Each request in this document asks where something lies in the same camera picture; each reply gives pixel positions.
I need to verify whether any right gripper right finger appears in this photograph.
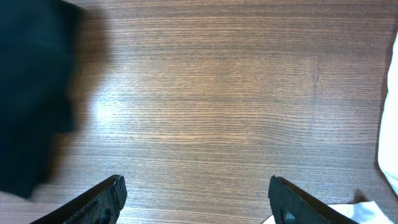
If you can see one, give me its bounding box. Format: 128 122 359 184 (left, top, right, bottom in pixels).
268 175 357 224

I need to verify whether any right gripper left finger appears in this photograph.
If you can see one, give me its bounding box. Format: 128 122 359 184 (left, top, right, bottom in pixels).
32 175 127 224

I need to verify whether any black polo shirt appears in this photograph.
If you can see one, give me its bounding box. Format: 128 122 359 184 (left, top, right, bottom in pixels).
1 0 82 198

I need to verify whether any white crumpled shirt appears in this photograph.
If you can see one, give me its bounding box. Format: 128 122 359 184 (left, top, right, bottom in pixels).
264 41 397 224

